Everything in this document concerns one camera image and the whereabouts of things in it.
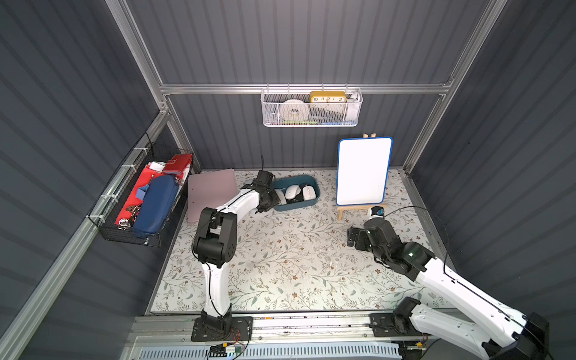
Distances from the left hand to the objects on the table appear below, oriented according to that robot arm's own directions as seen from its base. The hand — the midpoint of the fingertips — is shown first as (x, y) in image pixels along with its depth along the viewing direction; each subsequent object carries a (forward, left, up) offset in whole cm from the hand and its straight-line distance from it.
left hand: (278, 202), depth 100 cm
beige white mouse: (+3, -2, 0) cm, 3 cm away
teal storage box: (+19, -9, -5) cm, 22 cm away
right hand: (-21, -31, +11) cm, 39 cm away
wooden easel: (-4, -36, +2) cm, 36 cm away
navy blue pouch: (-15, +36, +25) cm, 46 cm away
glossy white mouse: (+7, -7, -2) cm, 10 cm away
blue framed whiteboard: (+2, -35, +17) cm, 39 cm away
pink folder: (+12, +35, -6) cm, 38 cm away
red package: (-20, +43, +25) cm, 53 cm away
